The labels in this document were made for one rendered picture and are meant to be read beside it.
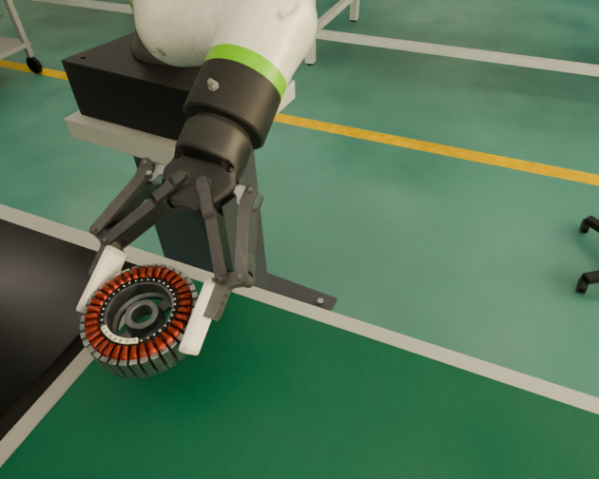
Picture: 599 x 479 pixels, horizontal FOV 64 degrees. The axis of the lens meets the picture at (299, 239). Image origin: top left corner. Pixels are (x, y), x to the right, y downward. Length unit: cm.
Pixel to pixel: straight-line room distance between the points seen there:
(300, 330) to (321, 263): 112
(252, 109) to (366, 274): 118
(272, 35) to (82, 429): 42
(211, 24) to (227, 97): 11
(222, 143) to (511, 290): 132
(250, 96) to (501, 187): 168
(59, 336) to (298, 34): 40
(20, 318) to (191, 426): 23
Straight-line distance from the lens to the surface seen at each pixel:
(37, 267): 66
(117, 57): 96
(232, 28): 54
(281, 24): 54
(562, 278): 178
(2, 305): 63
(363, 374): 50
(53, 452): 52
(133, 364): 46
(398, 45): 280
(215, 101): 49
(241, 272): 45
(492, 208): 197
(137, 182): 53
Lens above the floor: 118
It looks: 43 degrees down
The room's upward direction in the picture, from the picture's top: 2 degrees counter-clockwise
